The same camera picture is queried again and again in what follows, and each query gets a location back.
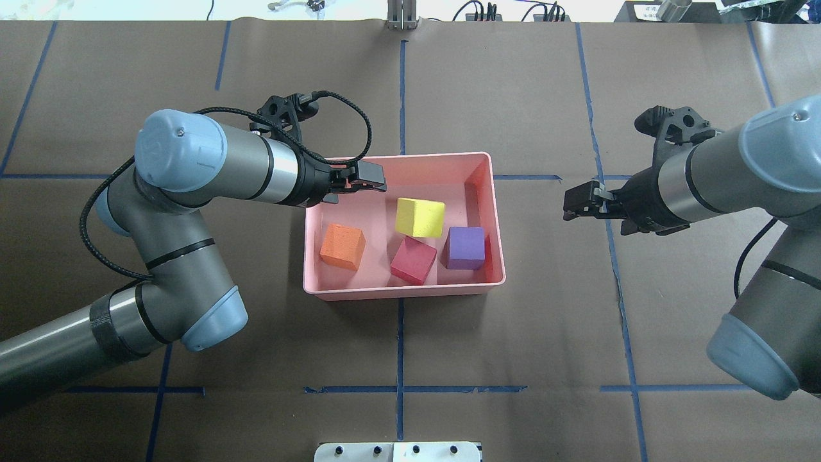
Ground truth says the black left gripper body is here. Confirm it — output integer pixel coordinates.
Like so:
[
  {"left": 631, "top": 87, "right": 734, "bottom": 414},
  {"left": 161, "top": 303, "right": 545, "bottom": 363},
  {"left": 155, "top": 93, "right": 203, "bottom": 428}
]
[{"left": 296, "top": 155, "right": 338, "bottom": 208}]

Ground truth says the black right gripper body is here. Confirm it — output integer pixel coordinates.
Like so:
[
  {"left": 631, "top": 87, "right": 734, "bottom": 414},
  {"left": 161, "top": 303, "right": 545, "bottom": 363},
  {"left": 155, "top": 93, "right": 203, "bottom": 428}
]
[{"left": 614, "top": 169, "right": 690, "bottom": 236}]

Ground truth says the orange foam block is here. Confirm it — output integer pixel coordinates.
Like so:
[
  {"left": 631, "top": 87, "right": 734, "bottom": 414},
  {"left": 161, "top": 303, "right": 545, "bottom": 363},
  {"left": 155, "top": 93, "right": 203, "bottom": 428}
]
[{"left": 319, "top": 223, "right": 366, "bottom": 271}]

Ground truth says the yellow foam block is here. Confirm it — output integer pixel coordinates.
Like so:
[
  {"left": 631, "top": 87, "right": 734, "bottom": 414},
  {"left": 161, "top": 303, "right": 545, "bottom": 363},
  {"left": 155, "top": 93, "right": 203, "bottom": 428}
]
[{"left": 394, "top": 197, "right": 446, "bottom": 239}]

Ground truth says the red foam block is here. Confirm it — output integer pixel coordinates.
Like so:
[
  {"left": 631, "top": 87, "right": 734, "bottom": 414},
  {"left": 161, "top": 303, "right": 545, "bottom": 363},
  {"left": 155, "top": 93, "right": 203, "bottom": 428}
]
[{"left": 390, "top": 236, "right": 437, "bottom": 286}]

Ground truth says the purple foam block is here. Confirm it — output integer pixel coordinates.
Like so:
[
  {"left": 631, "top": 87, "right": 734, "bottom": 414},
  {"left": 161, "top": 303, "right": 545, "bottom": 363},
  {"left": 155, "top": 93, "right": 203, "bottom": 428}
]
[{"left": 443, "top": 227, "right": 487, "bottom": 270}]

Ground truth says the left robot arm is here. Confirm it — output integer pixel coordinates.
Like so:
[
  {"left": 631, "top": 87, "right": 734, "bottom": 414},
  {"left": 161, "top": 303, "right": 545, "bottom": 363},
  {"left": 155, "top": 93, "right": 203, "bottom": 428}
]
[{"left": 2, "top": 107, "right": 387, "bottom": 415}]

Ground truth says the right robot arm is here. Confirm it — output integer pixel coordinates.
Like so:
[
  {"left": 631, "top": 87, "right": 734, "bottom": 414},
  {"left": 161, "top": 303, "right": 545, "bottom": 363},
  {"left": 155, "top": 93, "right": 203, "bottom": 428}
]
[{"left": 563, "top": 94, "right": 820, "bottom": 400}]

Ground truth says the pink plastic bin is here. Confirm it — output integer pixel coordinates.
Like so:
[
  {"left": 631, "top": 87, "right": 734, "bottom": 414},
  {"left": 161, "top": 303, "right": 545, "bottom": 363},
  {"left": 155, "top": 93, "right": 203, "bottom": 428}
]
[{"left": 303, "top": 152, "right": 505, "bottom": 301}]

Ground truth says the metal cup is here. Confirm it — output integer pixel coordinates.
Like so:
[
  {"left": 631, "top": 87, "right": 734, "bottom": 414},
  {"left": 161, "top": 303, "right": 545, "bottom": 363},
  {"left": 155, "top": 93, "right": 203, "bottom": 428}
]
[{"left": 655, "top": 0, "right": 694, "bottom": 23}]

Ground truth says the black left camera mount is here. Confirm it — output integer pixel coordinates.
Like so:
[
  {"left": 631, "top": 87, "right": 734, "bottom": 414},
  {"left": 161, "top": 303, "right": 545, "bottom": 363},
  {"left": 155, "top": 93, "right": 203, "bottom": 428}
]
[{"left": 249, "top": 93, "right": 319, "bottom": 142}]

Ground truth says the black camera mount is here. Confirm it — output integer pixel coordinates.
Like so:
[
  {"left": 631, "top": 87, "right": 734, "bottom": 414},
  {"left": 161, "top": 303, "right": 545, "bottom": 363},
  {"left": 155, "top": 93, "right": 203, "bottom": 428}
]
[
  {"left": 249, "top": 93, "right": 319, "bottom": 142},
  {"left": 634, "top": 105, "right": 724, "bottom": 170}
]

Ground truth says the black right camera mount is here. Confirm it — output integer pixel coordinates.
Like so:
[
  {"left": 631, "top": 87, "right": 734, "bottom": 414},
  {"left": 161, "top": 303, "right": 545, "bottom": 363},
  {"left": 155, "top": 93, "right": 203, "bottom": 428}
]
[{"left": 634, "top": 105, "right": 724, "bottom": 170}]

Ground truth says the aluminium frame post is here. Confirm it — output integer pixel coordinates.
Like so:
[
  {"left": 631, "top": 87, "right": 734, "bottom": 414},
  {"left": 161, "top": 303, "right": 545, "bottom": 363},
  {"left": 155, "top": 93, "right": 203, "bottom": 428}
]
[{"left": 385, "top": 0, "right": 419, "bottom": 30}]

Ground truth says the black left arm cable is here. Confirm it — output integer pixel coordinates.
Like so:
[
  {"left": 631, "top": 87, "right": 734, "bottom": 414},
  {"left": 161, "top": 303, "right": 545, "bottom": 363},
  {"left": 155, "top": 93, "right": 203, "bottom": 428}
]
[{"left": 79, "top": 90, "right": 373, "bottom": 281}]

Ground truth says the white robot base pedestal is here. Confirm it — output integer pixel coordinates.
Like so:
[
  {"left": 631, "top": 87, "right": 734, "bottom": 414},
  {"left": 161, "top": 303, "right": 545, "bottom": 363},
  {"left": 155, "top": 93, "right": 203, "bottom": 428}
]
[{"left": 313, "top": 441, "right": 484, "bottom": 461}]

